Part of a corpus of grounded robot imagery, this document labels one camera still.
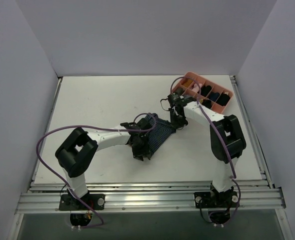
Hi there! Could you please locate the navy white striped underwear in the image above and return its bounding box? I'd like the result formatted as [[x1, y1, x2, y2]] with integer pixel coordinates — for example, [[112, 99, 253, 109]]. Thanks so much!
[[145, 113, 176, 156]]

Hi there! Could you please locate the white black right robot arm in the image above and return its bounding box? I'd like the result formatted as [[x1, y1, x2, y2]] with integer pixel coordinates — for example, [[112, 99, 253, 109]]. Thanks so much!
[[168, 98, 247, 207]]

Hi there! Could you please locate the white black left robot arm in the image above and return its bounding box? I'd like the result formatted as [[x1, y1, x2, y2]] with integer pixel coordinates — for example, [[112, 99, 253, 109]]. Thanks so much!
[[55, 118, 157, 210]]

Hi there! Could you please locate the dark grey rolled garment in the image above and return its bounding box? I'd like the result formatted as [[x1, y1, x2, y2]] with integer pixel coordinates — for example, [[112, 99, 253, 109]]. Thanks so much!
[[174, 87, 185, 96]]

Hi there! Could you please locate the black rolled garment front row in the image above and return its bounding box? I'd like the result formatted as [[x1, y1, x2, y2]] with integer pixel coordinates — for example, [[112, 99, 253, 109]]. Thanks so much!
[[201, 99, 212, 109]]

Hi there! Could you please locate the pink white rolled garment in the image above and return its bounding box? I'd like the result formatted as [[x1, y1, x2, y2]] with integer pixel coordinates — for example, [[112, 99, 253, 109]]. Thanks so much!
[[191, 83, 203, 93]]

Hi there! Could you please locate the mustard yellow rolled garment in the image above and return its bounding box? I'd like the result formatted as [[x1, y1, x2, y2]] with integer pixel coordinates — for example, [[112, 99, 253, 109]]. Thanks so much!
[[181, 78, 194, 88]]

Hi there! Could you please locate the pink divided organizer tray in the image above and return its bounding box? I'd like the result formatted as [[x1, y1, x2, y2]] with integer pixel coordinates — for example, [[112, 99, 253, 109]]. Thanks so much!
[[170, 72, 234, 114]]

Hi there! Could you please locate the dark blue rolled garment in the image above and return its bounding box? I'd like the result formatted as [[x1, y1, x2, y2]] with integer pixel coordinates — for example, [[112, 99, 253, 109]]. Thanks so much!
[[208, 92, 220, 102]]

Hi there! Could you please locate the black rolled garment with tag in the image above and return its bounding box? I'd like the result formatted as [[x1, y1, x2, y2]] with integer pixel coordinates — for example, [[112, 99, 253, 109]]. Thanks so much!
[[216, 92, 231, 106]]

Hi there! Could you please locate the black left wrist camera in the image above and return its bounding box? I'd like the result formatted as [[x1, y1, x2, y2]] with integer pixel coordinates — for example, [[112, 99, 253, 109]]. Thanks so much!
[[120, 122, 139, 132]]

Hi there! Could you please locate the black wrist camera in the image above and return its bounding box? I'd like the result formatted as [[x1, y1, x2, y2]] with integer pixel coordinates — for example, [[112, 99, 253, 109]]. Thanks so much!
[[167, 92, 186, 108], [120, 122, 139, 132]]

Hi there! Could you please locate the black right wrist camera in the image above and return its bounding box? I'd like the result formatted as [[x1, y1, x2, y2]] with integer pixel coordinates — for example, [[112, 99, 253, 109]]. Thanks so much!
[[167, 92, 186, 108]]

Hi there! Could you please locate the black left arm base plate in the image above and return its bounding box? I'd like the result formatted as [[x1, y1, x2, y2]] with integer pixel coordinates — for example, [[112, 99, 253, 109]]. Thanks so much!
[[58, 192, 106, 211]]

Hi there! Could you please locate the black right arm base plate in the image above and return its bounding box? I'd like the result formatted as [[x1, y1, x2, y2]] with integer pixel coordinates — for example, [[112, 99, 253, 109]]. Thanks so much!
[[193, 190, 238, 209]]

